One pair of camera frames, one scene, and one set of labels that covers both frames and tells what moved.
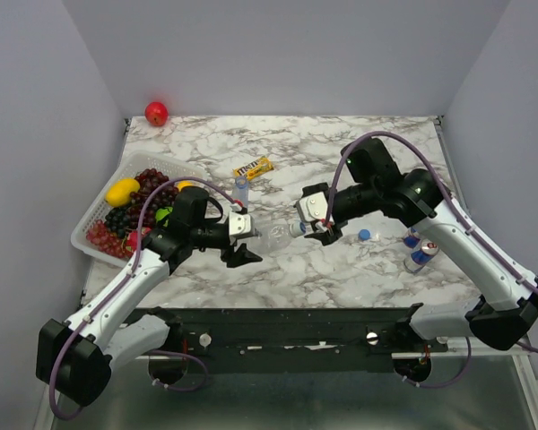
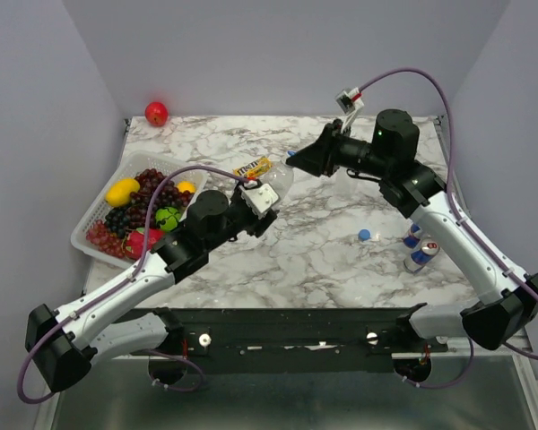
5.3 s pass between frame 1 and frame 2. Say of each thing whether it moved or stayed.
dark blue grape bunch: stayed
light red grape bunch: stayed
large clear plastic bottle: moved
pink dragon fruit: stayed
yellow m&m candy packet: stayed
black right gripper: moved
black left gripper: moved
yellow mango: stayed
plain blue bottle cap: stayed
